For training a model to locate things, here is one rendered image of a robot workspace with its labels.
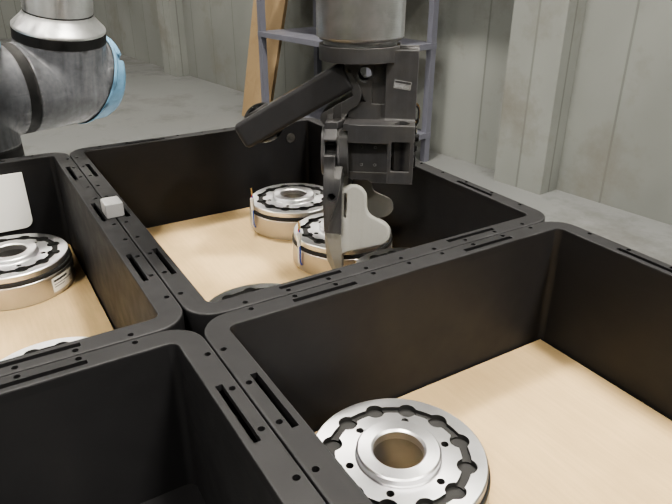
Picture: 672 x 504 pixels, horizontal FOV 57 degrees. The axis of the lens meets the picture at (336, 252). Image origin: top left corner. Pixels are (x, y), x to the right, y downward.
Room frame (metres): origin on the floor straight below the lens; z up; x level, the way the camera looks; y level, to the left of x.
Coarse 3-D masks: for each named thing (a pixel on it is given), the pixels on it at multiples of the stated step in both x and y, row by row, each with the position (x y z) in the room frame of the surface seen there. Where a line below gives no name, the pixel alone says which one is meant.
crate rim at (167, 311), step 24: (0, 168) 0.60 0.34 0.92; (72, 168) 0.58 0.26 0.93; (96, 216) 0.46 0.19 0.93; (120, 240) 0.41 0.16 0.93; (144, 264) 0.37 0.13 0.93; (144, 288) 0.34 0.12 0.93; (168, 312) 0.31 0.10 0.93; (96, 336) 0.29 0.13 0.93; (120, 336) 0.29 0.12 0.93; (24, 360) 0.27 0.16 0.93; (48, 360) 0.26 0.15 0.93
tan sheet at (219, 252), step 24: (216, 216) 0.70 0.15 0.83; (240, 216) 0.70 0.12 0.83; (168, 240) 0.63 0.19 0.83; (192, 240) 0.63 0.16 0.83; (216, 240) 0.63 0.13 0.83; (240, 240) 0.63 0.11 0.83; (264, 240) 0.63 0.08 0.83; (288, 240) 0.63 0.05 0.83; (192, 264) 0.57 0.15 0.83; (216, 264) 0.57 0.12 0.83; (240, 264) 0.57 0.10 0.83; (264, 264) 0.57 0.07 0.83; (288, 264) 0.57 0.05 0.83; (216, 288) 0.52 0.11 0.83
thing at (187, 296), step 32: (224, 128) 0.73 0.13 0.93; (320, 128) 0.75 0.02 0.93; (416, 160) 0.61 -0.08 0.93; (96, 192) 0.52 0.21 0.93; (480, 192) 0.51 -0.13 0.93; (128, 224) 0.44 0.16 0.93; (512, 224) 0.44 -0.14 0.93; (160, 256) 0.39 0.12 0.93; (384, 256) 0.38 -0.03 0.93; (416, 256) 0.38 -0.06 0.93; (192, 288) 0.34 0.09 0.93; (288, 288) 0.34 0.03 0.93; (192, 320) 0.31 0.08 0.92
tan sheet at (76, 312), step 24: (72, 288) 0.52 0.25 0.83; (0, 312) 0.48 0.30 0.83; (24, 312) 0.48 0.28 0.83; (48, 312) 0.48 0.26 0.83; (72, 312) 0.48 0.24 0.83; (96, 312) 0.48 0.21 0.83; (0, 336) 0.44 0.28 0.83; (24, 336) 0.44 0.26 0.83; (48, 336) 0.44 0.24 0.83; (72, 336) 0.44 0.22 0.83
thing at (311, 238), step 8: (312, 216) 0.62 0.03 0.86; (320, 216) 0.62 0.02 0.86; (296, 224) 0.60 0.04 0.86; (304, 224) 0.60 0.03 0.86; (312, 224) 0.60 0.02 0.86; (296, 232) 0.58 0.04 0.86; (304, 232) 0.58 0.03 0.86; (312, 232) 0.58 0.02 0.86; (296, 240) 0.57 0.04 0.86; (304, 240) 0.56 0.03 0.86; (312, 240) 0.56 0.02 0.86; (320, 240) 0.56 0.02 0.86; (312, 248) 0.55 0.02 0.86; (320, 248) 0.54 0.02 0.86; (368, 248) 0.55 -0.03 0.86; (376, 248) 0.55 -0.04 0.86
